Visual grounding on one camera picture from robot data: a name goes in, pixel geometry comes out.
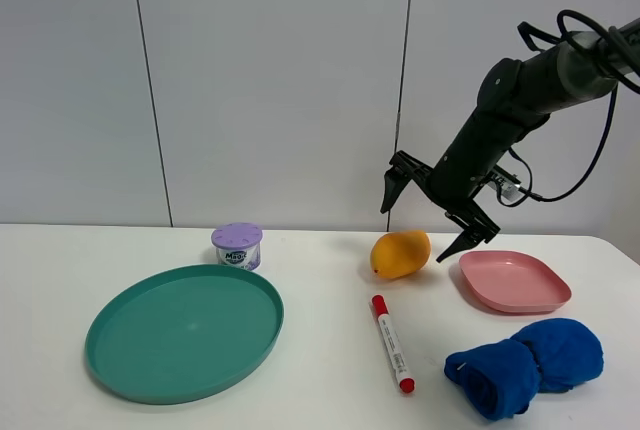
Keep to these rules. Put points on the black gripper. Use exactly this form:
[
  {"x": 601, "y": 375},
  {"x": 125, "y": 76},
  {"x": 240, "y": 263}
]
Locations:
[{"x": 453, "y": 182}]

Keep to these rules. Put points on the yellow mango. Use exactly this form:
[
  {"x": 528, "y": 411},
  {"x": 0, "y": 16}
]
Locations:
[{"x": 399, "y": 254}]

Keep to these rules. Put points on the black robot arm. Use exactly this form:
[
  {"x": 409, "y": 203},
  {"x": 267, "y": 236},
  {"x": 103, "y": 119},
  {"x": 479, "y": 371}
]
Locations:
[{"x": 584, "y": 62}]

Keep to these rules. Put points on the pink square plate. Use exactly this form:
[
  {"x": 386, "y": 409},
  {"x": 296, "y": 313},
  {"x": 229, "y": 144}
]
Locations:
[{"x": 513, "y": 282}]

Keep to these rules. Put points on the red white marker pen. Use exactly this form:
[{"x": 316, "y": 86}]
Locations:
[{"x": 402, "y": 374}]

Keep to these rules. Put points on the rolled blue towel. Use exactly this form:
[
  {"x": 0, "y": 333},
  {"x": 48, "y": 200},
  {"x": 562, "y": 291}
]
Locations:
[{"x": 548, "y": 356}]

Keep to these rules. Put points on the purple air freshener can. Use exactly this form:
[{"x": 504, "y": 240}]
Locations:
[{"x": 238, "y": 245}]

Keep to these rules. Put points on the round green plate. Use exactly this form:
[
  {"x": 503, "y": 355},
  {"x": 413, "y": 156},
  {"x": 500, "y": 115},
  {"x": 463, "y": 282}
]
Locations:
[{"x": 184, "y": 334}]

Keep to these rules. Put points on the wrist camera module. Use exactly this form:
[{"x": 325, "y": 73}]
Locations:
[{"x": 506, "y": 186}]

